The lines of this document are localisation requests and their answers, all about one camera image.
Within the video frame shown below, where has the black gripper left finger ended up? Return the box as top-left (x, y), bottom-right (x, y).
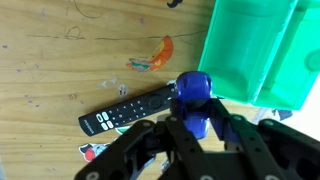
top-left (73, 98), bottom-right (218, 180)

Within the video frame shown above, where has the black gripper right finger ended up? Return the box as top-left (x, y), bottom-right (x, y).
top-left (208, 97), bottom-right (320, 180)

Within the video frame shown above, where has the blue toy car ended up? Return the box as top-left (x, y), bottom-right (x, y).
top-left (174, 70), bottom-right (214, 141)

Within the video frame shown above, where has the green plastic lunch box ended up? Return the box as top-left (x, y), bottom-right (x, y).
top-left (197, 0), bottom-right (320, 112)

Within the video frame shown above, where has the small white-edged sticker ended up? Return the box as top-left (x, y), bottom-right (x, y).
top-left (256, 107), bottom-right (295, 124)

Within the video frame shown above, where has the black TV remote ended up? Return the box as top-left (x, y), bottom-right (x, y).
top-left (77, 83), bottom-right (181, 138)

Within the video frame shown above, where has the green white sticker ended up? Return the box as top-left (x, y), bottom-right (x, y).
top-left (114, 123), bottom-right (134, 136)

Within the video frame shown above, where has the small white sticker scrap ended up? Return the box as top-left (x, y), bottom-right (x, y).
top-left (117, 83), bottom-right (130, 99)
top-left (97, 76), bottom-right (120, 90)

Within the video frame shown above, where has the red black white sticker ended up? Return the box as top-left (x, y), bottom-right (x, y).
top-left (78, 142), bottom-right (113, 163)

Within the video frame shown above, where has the small black moustache sticker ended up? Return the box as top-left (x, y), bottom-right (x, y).
top-left (165, 0), bottom-right (184, 9)

